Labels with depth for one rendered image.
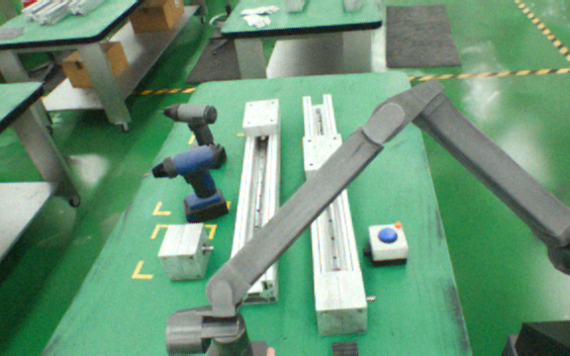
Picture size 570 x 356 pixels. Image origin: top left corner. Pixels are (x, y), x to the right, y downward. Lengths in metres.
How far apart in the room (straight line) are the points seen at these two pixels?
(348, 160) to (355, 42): 1.92
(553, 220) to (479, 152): 0.15
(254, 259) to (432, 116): 0.37
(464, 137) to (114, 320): 0.85
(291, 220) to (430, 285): 0.46
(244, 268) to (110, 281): 0.57
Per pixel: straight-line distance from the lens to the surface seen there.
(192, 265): 1.06
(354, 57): 2.62
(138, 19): 4.70
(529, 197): 0.77
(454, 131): 0.74
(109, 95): 3.28
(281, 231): 0.69
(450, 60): 3.83
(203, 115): 1.31
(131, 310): 1.11
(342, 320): 0.92
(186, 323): 0.74
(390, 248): 1.02
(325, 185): 0.69
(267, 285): 0.97
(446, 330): 0.99
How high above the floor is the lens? 1.61
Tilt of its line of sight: 39 degrees down
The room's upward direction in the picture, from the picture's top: 8 degrees counter-clockwise
